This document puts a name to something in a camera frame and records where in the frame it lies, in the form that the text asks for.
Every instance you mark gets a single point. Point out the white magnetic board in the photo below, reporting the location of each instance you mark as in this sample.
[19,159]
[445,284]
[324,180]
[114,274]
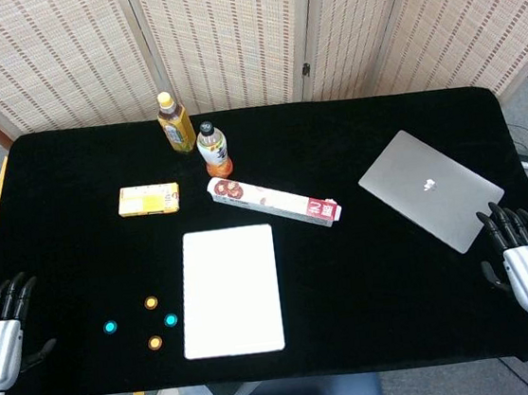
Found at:
[229,292]

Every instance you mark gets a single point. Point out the long white red carton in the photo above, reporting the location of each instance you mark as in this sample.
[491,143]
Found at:
[269,200]

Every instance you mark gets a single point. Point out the woven folding screen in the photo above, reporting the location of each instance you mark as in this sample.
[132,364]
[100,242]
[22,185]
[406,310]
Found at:
[227,39]

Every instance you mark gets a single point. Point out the black velvet tablecloth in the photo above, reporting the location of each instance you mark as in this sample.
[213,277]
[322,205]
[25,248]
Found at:
[84,256]

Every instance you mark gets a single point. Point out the silver closed laptop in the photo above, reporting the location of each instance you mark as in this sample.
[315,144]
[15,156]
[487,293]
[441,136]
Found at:
[430,188]

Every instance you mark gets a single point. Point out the yellow cap tea bottle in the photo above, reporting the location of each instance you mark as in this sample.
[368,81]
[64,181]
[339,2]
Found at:
[176,129]

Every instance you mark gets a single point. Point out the orange disc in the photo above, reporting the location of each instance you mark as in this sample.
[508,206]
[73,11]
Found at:
[155,342]
[150,302]

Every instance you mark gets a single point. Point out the black cap orange drink bottle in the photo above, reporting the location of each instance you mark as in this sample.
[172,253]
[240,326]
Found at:
[214,153]

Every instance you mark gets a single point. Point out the yellow cardboard box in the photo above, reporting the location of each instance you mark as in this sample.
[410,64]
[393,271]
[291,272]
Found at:
[149,200]

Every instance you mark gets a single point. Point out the cyan disc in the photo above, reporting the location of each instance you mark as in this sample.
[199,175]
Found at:
[110,327]
[170,320]

